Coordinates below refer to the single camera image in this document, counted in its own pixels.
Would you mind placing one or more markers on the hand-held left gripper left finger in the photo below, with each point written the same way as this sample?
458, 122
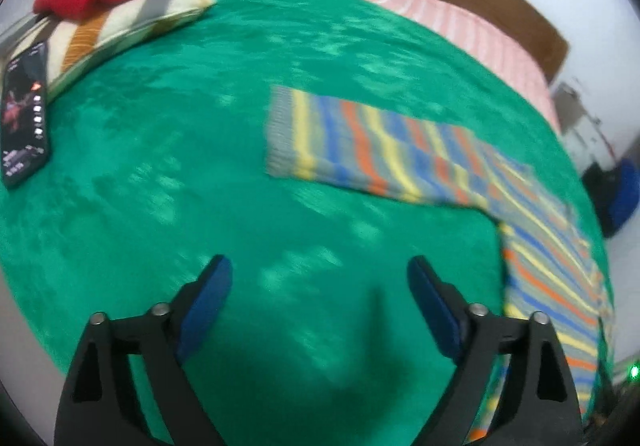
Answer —
210, 306

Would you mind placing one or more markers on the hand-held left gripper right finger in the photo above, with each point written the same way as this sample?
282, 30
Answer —
434, 308

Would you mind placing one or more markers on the striped knit sweater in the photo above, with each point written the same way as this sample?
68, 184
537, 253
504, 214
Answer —
375, 151

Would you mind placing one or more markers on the green patterned blanket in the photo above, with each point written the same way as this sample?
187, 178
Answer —
200, 151

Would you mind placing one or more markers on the black and blue bag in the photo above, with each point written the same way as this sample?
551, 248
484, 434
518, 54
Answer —
620, 196

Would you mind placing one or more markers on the grey bedside object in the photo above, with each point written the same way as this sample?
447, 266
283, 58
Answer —
580, 121

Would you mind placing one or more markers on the black smartphone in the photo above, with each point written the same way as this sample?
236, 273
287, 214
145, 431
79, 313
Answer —
25, 116

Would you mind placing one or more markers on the pink striped bedsheet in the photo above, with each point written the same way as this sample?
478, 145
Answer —
450, 21

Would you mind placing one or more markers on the striped pillow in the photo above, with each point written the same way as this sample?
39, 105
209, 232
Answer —
125, 26

